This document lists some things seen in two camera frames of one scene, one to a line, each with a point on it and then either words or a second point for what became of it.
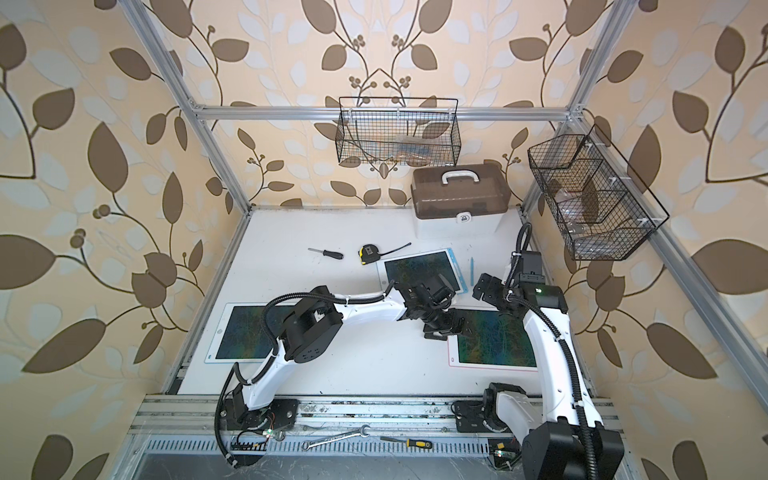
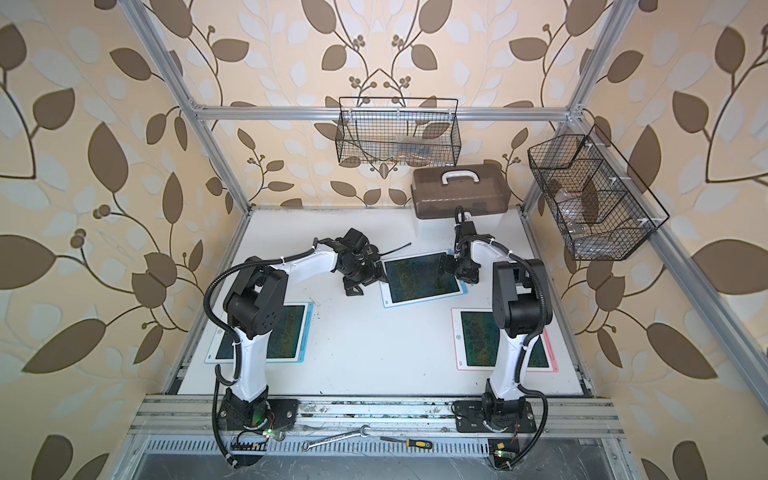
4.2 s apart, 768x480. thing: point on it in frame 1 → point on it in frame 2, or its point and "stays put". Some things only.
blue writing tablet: [422, 268] stays put
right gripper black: [491, 294] → [447, 265]
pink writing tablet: [492, 340] stays put
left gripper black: [451, 328] → [371, 277]
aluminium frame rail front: [202, 415] stays put
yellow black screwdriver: [410, 442] stays put
